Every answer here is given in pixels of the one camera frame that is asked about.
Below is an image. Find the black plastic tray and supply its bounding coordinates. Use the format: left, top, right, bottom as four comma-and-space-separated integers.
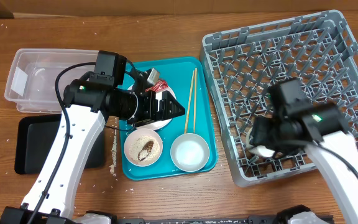
14, 113, 106, 175

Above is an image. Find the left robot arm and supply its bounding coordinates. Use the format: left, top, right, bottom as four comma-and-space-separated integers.
0, 51, 185, 224

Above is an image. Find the clear plastic storage bin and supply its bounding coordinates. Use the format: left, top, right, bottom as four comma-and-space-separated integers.
4, 49, 98, 114

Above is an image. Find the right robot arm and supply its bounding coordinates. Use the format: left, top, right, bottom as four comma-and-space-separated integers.
248, 78, 358, 223

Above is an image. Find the grey dishwasher rack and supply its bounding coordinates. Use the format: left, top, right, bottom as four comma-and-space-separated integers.
201, 10, 358, 187

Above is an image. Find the wooden chopstick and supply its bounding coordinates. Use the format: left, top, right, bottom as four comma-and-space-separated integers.
193, 67, 198, 133
184, 69, 195, 134

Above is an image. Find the left wooden chopstick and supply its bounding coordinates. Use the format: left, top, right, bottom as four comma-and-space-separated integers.
184, 69, 195, 134

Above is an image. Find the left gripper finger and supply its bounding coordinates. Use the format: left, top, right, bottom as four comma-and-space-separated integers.
156, 112, 184, 121
160, 91, 185, 115

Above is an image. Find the white paper cup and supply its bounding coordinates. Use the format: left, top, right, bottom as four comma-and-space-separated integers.
246, 128, 275, 158

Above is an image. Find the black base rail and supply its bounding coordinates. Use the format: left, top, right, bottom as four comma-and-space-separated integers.
0, 205, 310, 224

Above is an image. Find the right wooden chopstick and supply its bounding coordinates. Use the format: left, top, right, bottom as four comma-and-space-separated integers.
193, 67, 198, 133

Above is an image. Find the grey round bowl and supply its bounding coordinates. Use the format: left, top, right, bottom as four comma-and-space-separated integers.
170, 133, 210, 172

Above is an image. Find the pink bowl with rice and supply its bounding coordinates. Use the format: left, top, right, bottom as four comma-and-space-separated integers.
124, 129, 163, 167

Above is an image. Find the brown food scrap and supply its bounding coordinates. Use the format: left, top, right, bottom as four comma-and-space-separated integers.
137, 141, 154, 161

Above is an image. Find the white round plate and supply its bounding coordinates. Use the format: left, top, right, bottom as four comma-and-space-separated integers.
135, 86, 176, 131

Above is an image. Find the red foil wrapper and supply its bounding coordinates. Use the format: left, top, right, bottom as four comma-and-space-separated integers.
145, 79, 168, 92

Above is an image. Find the teal serving tray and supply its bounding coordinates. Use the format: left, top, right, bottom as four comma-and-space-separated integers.
119, 57, 218, 180

